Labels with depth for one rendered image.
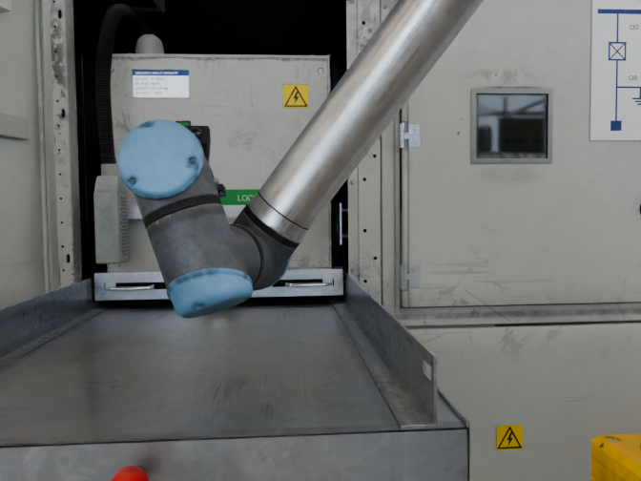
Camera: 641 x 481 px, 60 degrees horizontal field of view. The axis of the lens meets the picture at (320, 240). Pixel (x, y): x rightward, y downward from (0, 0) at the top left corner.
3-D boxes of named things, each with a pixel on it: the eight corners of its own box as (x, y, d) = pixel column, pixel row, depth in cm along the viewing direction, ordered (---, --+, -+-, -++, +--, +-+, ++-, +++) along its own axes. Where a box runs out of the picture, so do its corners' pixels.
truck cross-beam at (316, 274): (343, 295, 123) (342, 268, 123) (94, 301, 119) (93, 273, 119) (341, 292, 128) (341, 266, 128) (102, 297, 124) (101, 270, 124)
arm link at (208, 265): (275, 290, 68) (240, 197, 69) (237, 302, 57) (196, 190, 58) (211, 315, 71) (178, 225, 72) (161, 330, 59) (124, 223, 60)
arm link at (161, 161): (129, 215, 58) (98, 127, 59) (155, 231, 70) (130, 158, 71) (215, 184, 59) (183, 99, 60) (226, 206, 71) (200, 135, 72)
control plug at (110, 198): (120, 263, 110) (117, 175, 109) (94, 263, 109) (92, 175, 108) (131, 260, 117) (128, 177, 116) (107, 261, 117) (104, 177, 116)
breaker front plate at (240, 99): (330, 275, 123) (328, 57, 120) (107, 280, 119) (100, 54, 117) (330, 275, 124) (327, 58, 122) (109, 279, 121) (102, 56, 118)
